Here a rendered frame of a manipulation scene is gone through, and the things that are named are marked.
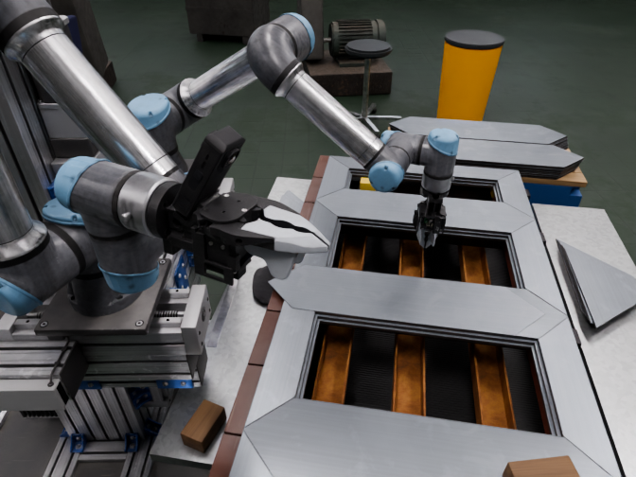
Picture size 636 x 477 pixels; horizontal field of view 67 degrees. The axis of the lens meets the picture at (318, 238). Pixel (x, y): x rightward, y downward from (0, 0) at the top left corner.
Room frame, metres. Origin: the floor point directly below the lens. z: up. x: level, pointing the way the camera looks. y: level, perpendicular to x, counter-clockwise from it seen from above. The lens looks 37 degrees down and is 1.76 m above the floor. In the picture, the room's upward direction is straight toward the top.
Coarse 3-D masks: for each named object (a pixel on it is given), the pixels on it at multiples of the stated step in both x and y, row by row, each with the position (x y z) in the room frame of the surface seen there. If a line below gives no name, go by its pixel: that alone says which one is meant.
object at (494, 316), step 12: (480, 288) 0.97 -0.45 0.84; (492, 288) 0.97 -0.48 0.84; (480, 300) 0.92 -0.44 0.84; (492, 300) 0.92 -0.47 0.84; (504, 300) 0.92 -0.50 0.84; (480, 312) 0.88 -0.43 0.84; (492, 312) 0.88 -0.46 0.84; (504, 312) 0.88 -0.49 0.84; (480, 324) 0.84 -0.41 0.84; (492, 324) 0.84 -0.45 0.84; (504, 324) 0.84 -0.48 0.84
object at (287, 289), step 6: (294, 270) 1.05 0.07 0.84; (300, 270) 1.05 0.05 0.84; (294, 276) 1.02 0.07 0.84; (300, 276) 1.02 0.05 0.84; (282, 282) 1.00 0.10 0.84; (288, 282) 1.00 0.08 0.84; (294, 282) 1.00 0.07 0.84; (276, 288) 0.97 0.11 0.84; (282, 288) 0.97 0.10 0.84; (288, 288) 0.97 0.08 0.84; (294, 288) 0.97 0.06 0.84; (282, 294) 0.95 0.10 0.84; (288, 294) 0.95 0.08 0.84; (294, 294) 0.95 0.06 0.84; (288, 300) 0.92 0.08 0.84; (294, 300) 0.92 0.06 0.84
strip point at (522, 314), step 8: (504, 288) 0.97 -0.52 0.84; (512, 296) 0.94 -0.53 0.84; (512, 304) 0.91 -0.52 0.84; (520, 304) 0.91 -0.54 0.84; (528, 304) 0.91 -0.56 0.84; (512, 312) 0.88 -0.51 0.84; (520, 312) 0.88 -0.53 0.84; (528, 312) 0.88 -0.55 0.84; (536, 312) 0.88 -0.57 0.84; (512, 320) 0.85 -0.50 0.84; (520, 320) 0.85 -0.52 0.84; (528, 320) 0.85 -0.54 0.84; (536, 320) 0.85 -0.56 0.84; (520, 328) 0.82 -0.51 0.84
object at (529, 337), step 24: (336, 240) 1.21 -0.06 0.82; (504, 240) 1.22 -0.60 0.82; (552, 312) 0.88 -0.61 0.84; (312, 336) 0.81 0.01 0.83; (432, 336) 0.82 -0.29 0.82; (456, 336) 0.82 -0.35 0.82; (480, 336) 0.81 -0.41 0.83; (504, 336) 0.81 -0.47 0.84; (528, 336) 0.80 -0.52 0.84; (552, 408) 0.60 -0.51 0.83; (552, 432) 0.55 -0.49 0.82
